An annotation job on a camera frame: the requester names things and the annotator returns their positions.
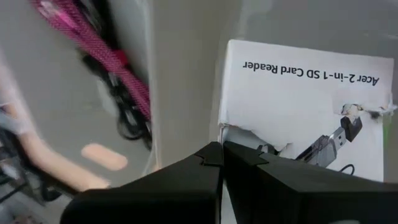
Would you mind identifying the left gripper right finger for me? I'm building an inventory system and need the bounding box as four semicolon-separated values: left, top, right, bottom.
223;141;398;224

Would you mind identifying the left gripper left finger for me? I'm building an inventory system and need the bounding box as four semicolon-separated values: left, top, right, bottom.
59;141;224;224

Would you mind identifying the black cable with red strap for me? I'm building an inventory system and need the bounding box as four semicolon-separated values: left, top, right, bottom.
79;49;154;151

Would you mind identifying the white card reader box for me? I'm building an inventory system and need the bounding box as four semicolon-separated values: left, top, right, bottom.
217;39;397;183

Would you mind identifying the pink black braided cable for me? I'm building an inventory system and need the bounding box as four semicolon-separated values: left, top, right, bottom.
30;0;152;122

